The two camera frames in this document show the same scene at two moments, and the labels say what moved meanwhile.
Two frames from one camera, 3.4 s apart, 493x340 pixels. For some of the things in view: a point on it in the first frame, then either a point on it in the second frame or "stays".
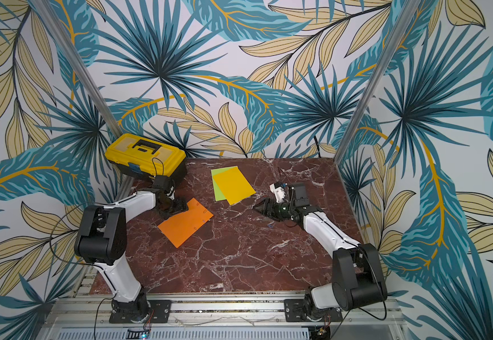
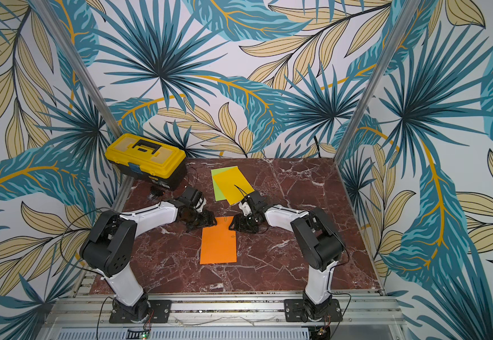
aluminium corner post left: (55, 27) stays
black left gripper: (180, 205) -> (208, 221)
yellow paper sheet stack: (234, 185) stays
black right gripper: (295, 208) -> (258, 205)
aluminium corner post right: (404, 21) stays
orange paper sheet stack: (179, 228) -> (218, 243)
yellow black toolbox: (146, 156) stays
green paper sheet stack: (219, 196) stays
